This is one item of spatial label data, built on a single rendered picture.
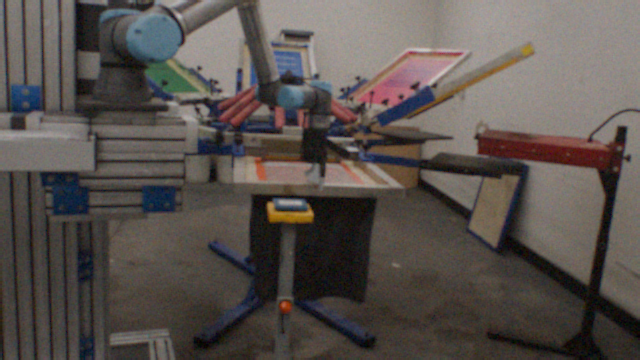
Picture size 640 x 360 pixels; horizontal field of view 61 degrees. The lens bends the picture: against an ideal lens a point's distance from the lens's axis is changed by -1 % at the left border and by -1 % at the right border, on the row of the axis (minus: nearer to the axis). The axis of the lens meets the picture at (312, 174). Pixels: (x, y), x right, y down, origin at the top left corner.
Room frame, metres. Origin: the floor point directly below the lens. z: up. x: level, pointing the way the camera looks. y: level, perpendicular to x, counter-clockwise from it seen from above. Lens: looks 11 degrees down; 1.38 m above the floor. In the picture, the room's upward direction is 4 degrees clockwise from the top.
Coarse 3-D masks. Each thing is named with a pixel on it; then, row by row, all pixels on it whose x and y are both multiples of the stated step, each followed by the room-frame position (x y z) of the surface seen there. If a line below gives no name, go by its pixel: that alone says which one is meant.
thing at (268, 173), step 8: (256, 160) 2.39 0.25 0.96; (256, 168) 2.20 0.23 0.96; (264, 168) 2.21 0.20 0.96; (272, 168) 2.22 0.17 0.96; (280, 168) 2.23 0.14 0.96; (288, 168) 2.25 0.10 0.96; (296, 168) 2.26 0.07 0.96; (264, 176) 2.05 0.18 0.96; (272, 176) 2.06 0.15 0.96; (280, 176) 2.07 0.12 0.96; (288, 176) 2.08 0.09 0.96; (296, 176) 2.09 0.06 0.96; (304, 176) 2.10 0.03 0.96
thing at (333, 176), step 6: (342, 162) 2.48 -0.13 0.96; (306, 168) 2.27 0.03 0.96; (330, 168) 2.30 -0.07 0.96; (348, 168) 2.33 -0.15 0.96; (330, 174) 2.18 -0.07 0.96; (336, 174) 2.19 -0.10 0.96; (342, 174) 2.20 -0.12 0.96; (348, 174) 2.20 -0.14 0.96; (354, 174) 2.21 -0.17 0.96; (330, 180) 2.06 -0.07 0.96; (336, 180) 2.07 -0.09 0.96; (342, 180) 2.07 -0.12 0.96; (348, 180) 2.08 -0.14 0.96; (354, 180) 2.09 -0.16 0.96; (360, 180) 2.10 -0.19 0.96
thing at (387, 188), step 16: (240, 160) 2.17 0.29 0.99; (240, 176) 1.86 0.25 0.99; (384, 176) 2.03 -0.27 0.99; (240, 192) 1.76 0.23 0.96; (256, 192) 1.77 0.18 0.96; (272, 192) 1.78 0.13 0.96; (288, 192) 1.79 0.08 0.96; (304, 192) 1.80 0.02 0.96; (320, 192) 1.80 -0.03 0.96; (336, 192) 1.81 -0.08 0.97; (352, 192) 1.82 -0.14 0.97; (368, 192) 1.83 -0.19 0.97; (384, 192) 1.84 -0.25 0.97; (400, 192) 1.84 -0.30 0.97
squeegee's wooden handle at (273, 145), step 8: (264, 144) 2.36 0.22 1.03; (272, 144) 2.36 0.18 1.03; (280, 144) 2.37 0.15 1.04; (288, 144) 2.37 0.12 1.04; (296, 144) 2.38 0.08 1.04; (272, 152) 2.36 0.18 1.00; (280, 152) 2.37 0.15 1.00; (288, 152) 2.37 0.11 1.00; (296, 152) 2.38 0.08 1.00; (328, 152) 2.40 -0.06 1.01; (336, 152) 2.40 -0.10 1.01
